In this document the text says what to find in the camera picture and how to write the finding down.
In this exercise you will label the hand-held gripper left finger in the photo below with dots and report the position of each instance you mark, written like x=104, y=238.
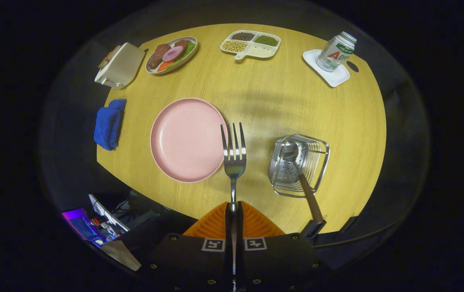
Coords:
x=199, y=259

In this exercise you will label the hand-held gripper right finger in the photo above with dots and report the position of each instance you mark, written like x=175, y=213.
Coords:
x=272, y=259

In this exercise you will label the black block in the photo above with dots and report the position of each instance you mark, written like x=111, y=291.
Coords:
x=313, y=229

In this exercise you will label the tan cardboard piece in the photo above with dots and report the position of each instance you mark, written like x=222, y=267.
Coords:
x=124, y=255

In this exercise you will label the white strip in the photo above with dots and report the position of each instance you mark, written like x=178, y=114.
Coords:
x=108, y=213

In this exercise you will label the pink round plate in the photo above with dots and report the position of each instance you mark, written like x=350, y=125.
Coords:
x=187, y=138

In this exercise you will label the purple lit screen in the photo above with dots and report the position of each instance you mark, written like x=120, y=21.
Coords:
x=82, y=225

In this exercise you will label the blue folded cloth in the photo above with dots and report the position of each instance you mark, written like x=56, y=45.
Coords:
x=108, y=125

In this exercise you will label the white square coaster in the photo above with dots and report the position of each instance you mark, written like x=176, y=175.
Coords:
x=335, y=77

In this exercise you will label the orange carrot slice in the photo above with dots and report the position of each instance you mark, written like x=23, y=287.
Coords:
x=164, y=66

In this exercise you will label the pink ham slice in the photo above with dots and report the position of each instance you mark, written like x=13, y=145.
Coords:
x=174, y=53

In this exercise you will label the white toaster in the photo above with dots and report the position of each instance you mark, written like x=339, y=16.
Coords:
x=124, y=65

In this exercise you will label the brown meat piece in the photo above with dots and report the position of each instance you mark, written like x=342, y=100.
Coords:
x=158, y=54

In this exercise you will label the white divided bean tray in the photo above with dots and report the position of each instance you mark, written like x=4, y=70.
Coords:
x=262, y=50

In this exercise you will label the green lettuce leaf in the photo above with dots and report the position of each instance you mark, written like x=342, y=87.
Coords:
x=190, y=49

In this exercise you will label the toast slice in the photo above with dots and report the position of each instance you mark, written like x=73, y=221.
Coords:
x=108, y=56

